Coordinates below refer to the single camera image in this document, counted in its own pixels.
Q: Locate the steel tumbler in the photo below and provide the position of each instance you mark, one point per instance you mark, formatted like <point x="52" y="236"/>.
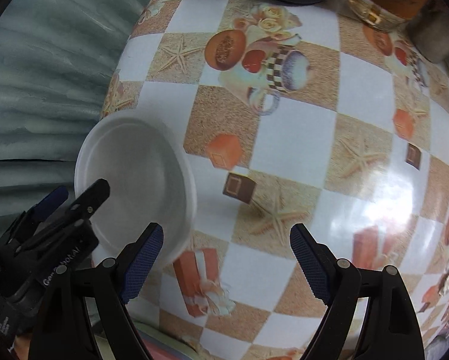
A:
<point x="429" y="31"/>

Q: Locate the checkered patterned tablecloth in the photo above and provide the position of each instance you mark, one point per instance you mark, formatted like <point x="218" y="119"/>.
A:
<point x="290" y="114"/>

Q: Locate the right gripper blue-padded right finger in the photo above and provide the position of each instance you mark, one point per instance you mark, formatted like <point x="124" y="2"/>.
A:
<point x="313" y="260"/>

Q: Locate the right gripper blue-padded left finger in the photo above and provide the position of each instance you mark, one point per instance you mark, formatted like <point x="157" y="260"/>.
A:
<point x="138" y="258"/>

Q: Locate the green pleated curtain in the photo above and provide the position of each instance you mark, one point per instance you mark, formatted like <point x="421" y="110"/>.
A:
<point x="57" y="58"/>

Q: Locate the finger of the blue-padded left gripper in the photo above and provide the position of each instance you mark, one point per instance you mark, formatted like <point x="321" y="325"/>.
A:
<point x="45" y="207"/>
<point x="85" y="206"/>

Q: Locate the white foam bowl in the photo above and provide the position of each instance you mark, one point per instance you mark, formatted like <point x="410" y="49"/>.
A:
<point x="150" y="181"/>

